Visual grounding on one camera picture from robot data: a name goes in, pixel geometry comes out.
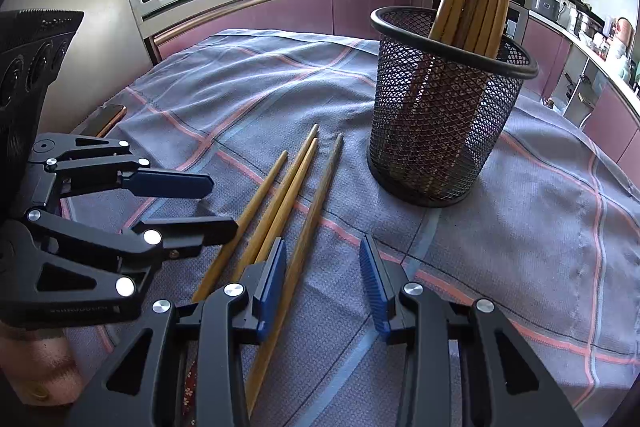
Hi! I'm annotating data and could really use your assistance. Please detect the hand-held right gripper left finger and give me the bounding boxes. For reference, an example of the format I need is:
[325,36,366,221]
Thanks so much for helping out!
[67,237,288,427]

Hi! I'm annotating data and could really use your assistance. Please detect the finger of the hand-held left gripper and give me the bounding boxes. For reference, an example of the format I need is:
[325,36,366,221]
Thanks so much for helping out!
[29,132,215,208]
[0,207,239,327]

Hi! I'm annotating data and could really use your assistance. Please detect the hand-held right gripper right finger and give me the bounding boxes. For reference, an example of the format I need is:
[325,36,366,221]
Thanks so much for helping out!
[359,234,583,427]

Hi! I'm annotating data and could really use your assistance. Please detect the light brown chopstick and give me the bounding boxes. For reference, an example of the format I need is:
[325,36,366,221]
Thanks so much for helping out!
[231,123,320,283]
[244,133,346,415]
[191,150,290,304]
[250,137,321,265]

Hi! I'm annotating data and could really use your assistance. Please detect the black mesh utensil holder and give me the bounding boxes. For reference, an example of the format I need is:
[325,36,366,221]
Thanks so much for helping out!
[367,6,540,208]

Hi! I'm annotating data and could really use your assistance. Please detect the person's left hand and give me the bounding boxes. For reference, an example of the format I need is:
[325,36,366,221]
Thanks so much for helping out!
[0,321,85,408]

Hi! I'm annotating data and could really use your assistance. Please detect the orange smartphone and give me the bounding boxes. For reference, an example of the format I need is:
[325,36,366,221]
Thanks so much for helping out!
[80,104,128,138]

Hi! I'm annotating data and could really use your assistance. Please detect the red floral cloth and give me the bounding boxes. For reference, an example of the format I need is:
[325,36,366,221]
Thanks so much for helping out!
[181,347,201,427]

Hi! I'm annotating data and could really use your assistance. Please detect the blue plaid cloth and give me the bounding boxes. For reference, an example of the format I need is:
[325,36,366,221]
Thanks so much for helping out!
[60,28,640,427]

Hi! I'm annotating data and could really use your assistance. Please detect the pink lower cabinets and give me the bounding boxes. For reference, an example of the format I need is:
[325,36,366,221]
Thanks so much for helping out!
[520,14,640,178]
[150,0,436,62]

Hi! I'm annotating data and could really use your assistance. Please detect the black built-in oven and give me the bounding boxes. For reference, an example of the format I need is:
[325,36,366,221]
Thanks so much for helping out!
[505,3,529,46]

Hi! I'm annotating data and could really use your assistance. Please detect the silver steamer pot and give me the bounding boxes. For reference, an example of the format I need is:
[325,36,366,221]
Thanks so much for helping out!
[572,9,603,38]

